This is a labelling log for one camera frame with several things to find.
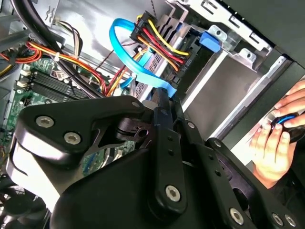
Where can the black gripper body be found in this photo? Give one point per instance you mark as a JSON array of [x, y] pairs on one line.
[[114, 195]]

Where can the person's right hand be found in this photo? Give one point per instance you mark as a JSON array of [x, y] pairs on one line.
[[274, 157]]

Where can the hard disk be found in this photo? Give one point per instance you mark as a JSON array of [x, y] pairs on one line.
[[209, 41]]

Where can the person's left hand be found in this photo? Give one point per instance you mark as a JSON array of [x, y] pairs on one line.
[[295, 100]]

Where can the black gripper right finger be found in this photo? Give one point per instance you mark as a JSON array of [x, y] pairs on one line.
[[214, 164]]

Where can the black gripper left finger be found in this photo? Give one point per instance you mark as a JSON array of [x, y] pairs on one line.
[[71, 114]]

